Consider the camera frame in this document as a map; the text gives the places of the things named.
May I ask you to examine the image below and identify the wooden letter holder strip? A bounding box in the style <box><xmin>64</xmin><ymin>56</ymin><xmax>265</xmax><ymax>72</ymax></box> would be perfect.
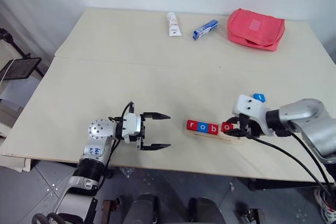
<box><xmin>182</xmin><ymin>126</ymin><xmax>245</xmax><ymax>147</ymax></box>

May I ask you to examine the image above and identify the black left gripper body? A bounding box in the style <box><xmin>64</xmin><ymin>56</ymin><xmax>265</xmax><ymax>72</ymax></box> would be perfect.
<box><xmin>135</xmin><ymin>113</ymin><xmax>148</xmax><ymax>152</ymax></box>

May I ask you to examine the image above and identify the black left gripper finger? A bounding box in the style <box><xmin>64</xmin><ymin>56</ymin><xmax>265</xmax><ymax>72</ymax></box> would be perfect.
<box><xmin>142</xmin><ymin>112</ymin><xmax>172</xmax><ymax>121</ymax></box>
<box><xmin>141</xmin><ymin>143</ymin><xmax>172</xmax><ymax>152</ymax></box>

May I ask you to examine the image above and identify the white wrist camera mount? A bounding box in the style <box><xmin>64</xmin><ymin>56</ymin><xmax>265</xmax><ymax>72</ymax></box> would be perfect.
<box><xmin>233</xmin><ymin>93</ymin><xmax>277</xmax><ymax>137</ymax></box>
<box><xmin>120</xmin><ymin>113</ymin><xmax>143</xmax><ymax>145</ymax></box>

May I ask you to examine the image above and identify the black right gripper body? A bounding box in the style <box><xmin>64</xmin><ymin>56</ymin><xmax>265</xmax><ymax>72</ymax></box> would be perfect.
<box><xmin>237</xmin><ymin>114</ymin><xmax>264</xmax><ymax>140</ymax></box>

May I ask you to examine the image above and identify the white cable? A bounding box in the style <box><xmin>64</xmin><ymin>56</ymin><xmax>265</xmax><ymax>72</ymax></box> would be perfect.
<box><xmin>0</xmin><ymin>59</ymin><xmax>17</xmax><ymax>83</ymax></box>

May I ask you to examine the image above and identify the blue and white carton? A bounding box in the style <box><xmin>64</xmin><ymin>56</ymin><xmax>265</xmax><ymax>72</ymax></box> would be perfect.
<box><xmin>193</xmin><ymin>19</ymin><xmax>219</xmax><ymax>41</ymax></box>

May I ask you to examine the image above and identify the pink fabric pouch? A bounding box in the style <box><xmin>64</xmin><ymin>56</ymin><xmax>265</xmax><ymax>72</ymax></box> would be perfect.
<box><xmin>227</xmin><ymin>8</ymin><xmax>286</xmax><ymax>52</ymax></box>

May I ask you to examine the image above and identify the dark rounded shape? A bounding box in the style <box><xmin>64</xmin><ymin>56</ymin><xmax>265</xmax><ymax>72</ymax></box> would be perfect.
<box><xmin>187</xmin><ymin>197</ymin><xmax>226</xmax><ymax>224</ymax></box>
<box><xmin>123</xmin><ymin>193</ymin><xmax>161</xmax><ymax>224</ymax></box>

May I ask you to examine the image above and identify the cream flat board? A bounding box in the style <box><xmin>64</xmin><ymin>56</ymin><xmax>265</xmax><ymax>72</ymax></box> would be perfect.
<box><xmin>0</xmin><ymin>152</ymin><xmax>33</xmax><ymax>174</ymax></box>

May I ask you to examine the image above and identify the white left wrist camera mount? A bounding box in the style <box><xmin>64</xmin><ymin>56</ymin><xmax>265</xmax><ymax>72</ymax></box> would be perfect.
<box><xmin>120</xmin><ymin>113</ymin><xmax>143</xmax><ymax>145</ymax></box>

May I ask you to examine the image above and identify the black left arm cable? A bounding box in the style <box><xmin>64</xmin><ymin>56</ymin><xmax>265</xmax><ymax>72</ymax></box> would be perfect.
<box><xmin>98</xmin><ymin>101</ymin><xmax>136</xmax><ymax>190</ymax></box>

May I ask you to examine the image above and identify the clear plastic wrapper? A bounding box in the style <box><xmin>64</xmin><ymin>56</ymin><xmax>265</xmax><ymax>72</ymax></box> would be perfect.
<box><xmin>120</xmin><ymin>167</ymin><xmax>134</xmax><ymax>178</ymax></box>

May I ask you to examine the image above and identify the blue letter block o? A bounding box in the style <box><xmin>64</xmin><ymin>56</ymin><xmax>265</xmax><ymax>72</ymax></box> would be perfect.
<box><xmin>197</xmin><ymin>121</ymin><xmax>209</xmax><ymax>134</ymax></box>

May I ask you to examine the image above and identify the white and red shoe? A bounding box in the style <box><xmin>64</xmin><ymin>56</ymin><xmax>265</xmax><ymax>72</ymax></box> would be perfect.
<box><xmin>314</xmin><ymin>186</ymin><xmax>336</xmax><ymax>224</ymax></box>

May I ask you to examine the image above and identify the red letter block r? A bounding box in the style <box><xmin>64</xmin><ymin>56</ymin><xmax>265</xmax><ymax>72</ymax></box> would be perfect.
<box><xmin>186</xmin><ymin>119</ymin><xmax>199</xmax><ymax>132</ymax></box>

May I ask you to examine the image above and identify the white squeeze tube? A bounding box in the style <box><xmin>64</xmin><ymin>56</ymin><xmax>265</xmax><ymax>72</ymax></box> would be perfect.
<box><xmin>166</xmin><ymin>11</ymin><xmax>183</xmax><ymax>38</ymax></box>

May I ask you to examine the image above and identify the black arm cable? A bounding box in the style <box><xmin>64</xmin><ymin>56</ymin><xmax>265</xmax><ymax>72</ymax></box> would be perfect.
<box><xmin>246</xmin><ymin>131</ymin><xmax>336</xmax><ymax>191</ymax></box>
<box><xmin>98</xmin><ymin>101</ymin><xmax>136</xmax><ymax>190</ymax></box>

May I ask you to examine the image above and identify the red letter block o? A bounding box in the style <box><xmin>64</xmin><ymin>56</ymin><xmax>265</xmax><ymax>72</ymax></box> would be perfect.
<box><xmin>220</xmin><ymin>121</ymin><xmax>234</xmax><ymax>133</ymax></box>

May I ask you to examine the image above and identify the blue letter block t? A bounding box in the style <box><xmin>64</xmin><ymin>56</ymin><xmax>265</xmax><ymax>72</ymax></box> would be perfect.
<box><xmin>252</xmin><ymin>92</ymin><xmax>267</xmax><ymax>103</ymax></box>

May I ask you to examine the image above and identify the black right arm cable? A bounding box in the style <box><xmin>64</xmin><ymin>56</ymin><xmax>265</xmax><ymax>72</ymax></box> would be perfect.
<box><xmin>246</xmin><ymin>131</ymin><xmax>336</xmax><ymax>191</ymax></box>

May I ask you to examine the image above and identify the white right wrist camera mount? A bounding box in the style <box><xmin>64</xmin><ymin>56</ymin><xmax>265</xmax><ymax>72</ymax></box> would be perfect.
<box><xmin>233</xmin><ymin>93</ymin><xmax>277</xmax><ymax>137</ymax></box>

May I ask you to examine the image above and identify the rusty metal bracket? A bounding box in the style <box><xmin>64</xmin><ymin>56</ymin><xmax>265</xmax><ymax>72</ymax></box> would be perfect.
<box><xmin>101</xmin><ymin>198</ymin><xmax>119</xmax><ymax>213</ymax></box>

